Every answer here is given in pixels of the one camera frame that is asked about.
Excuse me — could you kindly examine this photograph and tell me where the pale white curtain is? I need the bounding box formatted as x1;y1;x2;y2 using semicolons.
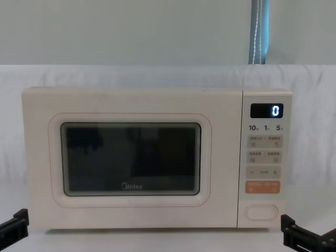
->
0;0;336;66

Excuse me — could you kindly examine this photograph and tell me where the microwave control panel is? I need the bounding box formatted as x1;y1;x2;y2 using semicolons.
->
237;90;293;229

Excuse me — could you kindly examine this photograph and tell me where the grey striped post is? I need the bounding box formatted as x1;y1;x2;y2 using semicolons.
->
248;0;271;65

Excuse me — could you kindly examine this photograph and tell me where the cream microwave oven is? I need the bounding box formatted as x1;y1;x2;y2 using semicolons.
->
20;86;293;233

